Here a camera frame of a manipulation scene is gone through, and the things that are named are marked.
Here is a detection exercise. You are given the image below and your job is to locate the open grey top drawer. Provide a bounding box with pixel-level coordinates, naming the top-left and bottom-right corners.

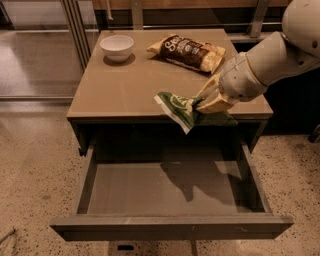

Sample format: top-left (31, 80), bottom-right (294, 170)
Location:
top-left (50, 139), bottom-right (293, 241)

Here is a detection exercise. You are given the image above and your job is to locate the metal railing frame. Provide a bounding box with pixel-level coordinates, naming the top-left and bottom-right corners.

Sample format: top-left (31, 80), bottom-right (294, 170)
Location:
top-left (57, 0), bottom-right (292, 68)

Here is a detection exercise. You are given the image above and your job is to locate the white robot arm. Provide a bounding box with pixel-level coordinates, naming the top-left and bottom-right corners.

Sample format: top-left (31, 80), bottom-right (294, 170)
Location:
top-left (195, 0), bottom-right (320, 114)

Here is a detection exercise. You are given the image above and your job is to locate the white ceramic bowl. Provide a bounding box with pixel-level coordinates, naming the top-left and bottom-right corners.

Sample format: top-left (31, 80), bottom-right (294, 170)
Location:
top-left (100, 35), bottom-right (134, 63)

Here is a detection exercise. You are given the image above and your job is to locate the grey drawer cabinet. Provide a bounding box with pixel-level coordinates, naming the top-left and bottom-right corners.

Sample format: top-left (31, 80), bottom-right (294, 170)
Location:
top-left (67, 30), bottom-right (273, 163)

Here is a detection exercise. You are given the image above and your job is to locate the brown chip bag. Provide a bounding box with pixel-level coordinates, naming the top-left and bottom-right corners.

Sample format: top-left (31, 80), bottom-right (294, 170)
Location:
top-left (147, 34), bottom-right (226, 73)

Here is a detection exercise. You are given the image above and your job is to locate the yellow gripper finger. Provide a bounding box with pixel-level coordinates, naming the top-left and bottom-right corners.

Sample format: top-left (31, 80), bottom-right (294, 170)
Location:
top-left (197, 74), bottom-right (220, 99)
top-left (196, 93), bottom-right (234, 114)

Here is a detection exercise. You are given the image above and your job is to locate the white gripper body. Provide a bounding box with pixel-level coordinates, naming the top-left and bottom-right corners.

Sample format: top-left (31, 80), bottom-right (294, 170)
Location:
top-left (219, 52), bottom-right (266, 102)

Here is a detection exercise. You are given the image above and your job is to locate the green jalapeno chip bag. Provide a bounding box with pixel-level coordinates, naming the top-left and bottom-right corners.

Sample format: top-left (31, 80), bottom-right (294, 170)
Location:
top-left (154, 92), bottom-right (238, 134)

